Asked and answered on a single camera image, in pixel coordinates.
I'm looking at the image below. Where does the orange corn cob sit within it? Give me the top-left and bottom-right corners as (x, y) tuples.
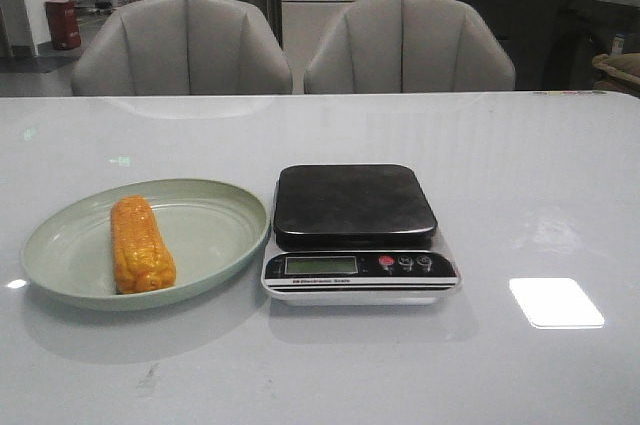
(110, 195), (177, 294)

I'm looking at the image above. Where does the digital kitchen scale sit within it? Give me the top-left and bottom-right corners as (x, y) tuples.
(261, 164), (461, 306)

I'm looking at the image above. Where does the grey chair right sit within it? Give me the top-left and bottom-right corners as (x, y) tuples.
(303, 0), (516, 94)

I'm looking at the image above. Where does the grey chair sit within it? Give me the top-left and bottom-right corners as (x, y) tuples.
(71, 0), (293, 96)
(303, 0), (516, 94)

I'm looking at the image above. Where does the light green plate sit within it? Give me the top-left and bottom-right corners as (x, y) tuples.
(21, 179), (269, 312)

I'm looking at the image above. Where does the grey chair left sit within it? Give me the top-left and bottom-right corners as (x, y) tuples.
(71, 0), (293, 96)

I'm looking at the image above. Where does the dark counter with white top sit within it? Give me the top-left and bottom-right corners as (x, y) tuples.
(370, 0), (640, 92)

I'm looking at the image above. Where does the beige cushion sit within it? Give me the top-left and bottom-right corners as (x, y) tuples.
(592, 52), (640, 98)

